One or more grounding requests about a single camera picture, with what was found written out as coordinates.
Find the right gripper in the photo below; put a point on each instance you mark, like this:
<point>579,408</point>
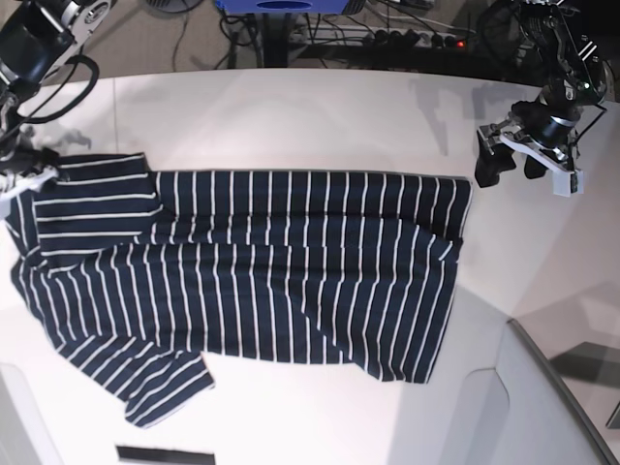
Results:
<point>26,168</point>

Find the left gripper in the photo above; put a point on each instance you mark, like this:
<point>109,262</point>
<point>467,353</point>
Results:
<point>547,126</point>

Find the navy white striped t-shirt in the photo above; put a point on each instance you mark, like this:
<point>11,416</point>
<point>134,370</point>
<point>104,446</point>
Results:
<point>136,274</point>

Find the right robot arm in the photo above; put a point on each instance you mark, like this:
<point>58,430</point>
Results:
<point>41,37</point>

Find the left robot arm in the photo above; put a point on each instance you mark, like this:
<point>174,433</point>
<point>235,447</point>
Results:
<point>544,39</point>

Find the black power strip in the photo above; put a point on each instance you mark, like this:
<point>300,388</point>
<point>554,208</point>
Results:
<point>406,39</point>

